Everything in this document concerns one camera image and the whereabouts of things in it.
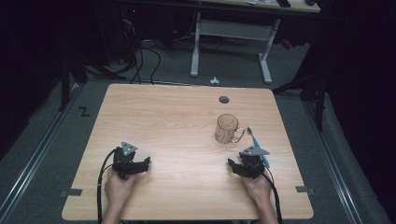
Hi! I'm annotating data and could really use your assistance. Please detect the black floor cables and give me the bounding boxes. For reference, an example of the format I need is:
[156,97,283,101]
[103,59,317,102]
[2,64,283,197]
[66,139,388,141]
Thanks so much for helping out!
[122,18,163,86]

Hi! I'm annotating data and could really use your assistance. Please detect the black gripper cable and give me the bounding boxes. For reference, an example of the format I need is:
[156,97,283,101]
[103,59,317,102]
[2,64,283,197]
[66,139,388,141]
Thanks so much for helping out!
[262,172,284,224]
[96,147,119,224]

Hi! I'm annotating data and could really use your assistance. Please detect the person's left hand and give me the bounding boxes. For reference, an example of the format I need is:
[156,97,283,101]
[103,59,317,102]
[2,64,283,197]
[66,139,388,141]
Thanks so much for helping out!
[104,169,137,206]

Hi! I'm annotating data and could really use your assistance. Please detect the metal floor rail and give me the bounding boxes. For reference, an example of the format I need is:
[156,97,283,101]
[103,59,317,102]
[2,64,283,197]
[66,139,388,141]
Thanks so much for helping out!
[302,99,364,224]
[0,83,82,217]

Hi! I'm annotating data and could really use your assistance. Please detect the grey tape strip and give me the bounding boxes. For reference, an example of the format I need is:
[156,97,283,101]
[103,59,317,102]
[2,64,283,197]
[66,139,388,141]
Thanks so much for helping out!
[295,185,315,196]
[59,188,84,198]

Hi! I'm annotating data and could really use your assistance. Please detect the white-framed desk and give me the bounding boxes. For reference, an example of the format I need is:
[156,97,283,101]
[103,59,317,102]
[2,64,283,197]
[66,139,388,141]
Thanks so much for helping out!
[190,0,321,85]

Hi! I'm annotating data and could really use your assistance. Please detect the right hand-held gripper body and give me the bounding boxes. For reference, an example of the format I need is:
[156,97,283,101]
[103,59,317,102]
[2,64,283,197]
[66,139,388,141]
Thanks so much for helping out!
[238,146,271,180]

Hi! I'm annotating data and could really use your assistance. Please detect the black metal stand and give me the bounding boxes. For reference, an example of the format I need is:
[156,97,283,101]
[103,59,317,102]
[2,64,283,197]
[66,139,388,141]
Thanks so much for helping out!
[58,55,127,112]
[271,73,329,133]

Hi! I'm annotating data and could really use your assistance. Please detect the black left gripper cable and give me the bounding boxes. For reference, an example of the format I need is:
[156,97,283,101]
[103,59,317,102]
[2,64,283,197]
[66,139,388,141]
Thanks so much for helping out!
[96,147,119,224]

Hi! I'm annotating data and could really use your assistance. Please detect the clear glass mug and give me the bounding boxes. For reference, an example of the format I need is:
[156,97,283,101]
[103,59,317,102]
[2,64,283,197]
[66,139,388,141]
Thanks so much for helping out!
[214,113,247,145]

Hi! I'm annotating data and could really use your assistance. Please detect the person's right hand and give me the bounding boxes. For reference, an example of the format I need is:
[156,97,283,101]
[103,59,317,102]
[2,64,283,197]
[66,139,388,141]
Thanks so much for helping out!
[242,175,273,204]

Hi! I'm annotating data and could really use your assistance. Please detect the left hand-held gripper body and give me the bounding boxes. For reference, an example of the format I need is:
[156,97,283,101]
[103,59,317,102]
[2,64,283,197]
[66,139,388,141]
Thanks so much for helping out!
[112,141,143,181]

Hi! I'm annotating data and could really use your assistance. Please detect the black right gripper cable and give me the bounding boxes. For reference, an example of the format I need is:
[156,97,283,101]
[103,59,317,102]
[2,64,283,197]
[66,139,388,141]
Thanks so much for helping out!
[262,172,284,224]

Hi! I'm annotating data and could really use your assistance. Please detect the blue toothbrush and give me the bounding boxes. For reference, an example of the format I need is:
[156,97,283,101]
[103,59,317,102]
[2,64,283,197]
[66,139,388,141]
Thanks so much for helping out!
[247,126,272,169]

